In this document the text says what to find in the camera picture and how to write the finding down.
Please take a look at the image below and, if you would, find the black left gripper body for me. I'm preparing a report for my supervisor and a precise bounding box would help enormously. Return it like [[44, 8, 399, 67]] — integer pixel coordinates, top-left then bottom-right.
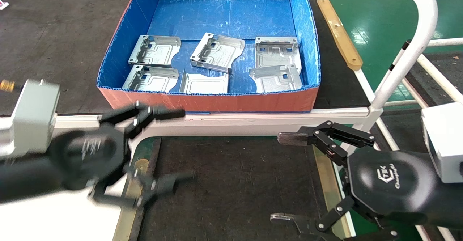
[[0, 123, 131, 203]]

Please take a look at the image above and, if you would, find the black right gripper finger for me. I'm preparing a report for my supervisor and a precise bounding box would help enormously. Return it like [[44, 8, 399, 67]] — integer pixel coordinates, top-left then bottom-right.
[[270, 196, 398, 241], [278, 121, 375, 167]]

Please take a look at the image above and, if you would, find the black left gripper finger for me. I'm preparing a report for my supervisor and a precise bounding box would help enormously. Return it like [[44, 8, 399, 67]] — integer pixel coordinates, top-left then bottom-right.
[[89, 165, 196, 208], [99, 102, 186, 138]]

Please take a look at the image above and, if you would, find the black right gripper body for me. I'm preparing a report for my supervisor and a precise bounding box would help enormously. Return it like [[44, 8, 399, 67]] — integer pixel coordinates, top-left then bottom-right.
[[345, 147, 463, 231]]

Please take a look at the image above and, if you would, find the stamped metal bracket plate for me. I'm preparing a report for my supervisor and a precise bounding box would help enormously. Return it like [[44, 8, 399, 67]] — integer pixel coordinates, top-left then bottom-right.
[[190, 33, 245, 74], [249, 65, 303, 93], [122, 65, 179, 93], [128, 35, 181, 68], [180, 69, 229, 95], [255, 37, 302, 73]]

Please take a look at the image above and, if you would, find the blue corrugated plastic box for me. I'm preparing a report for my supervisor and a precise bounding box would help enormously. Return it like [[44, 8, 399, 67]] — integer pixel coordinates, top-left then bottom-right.
[[97, 0, 321, 113]]

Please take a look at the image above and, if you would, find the tan flat edge strip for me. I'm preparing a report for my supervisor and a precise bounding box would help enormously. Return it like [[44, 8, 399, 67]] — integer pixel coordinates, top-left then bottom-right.
[[313, 145, 357, 240]]

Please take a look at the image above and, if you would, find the tan strip with rounded end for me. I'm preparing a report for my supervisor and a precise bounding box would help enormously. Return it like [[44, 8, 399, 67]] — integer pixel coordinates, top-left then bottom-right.
[[112, 158, 149, 241]]

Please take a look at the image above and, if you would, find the black work mat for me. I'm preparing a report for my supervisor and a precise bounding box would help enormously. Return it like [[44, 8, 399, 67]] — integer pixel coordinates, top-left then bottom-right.
[[128, 136, 344, 241]]

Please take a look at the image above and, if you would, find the long tan wooden strip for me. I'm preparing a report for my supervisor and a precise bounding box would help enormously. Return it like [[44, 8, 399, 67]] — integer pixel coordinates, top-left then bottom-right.
[[317, 0, 363, 71]]

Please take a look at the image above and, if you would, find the white rod with black bands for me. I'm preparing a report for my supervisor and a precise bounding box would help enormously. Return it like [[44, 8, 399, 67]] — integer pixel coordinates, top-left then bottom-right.
[[389, 39, 412, 71]]

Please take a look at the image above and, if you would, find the large black cart mat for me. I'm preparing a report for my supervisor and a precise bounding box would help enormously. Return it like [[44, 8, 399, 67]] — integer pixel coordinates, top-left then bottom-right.
[[0, 0, 370, 117]]

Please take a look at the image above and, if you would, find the white diagonal tube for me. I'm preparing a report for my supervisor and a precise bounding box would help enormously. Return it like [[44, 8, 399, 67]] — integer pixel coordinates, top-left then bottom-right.
[[416, 55, 463, 105]]

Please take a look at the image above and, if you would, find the black mat of neighbouring cart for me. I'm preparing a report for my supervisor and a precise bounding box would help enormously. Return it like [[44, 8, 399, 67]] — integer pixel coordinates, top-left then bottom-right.
[[402, 51, 463, 107]]

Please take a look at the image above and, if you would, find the thin white horizontal tube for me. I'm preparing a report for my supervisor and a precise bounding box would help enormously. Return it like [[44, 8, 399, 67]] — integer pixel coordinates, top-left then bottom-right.
[[427, 38, 463, 47]]

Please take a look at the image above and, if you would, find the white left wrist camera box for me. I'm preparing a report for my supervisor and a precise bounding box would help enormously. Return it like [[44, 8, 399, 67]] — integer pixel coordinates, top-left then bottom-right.
[[0, 79, 61, 158]]

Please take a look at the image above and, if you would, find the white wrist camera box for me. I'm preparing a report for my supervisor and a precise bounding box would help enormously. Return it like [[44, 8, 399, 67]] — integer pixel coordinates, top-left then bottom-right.
[[421, 102, 463, 183], [0, 79, 61, 158]]

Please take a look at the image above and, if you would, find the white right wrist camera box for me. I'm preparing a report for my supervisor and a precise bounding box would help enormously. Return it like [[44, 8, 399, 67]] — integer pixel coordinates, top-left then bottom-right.
[[421, 102, 463, 183]]

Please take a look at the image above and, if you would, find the white curved tube handle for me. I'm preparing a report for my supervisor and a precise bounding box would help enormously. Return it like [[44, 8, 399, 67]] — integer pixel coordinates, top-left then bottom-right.
[[369, 0, 439, 112]]

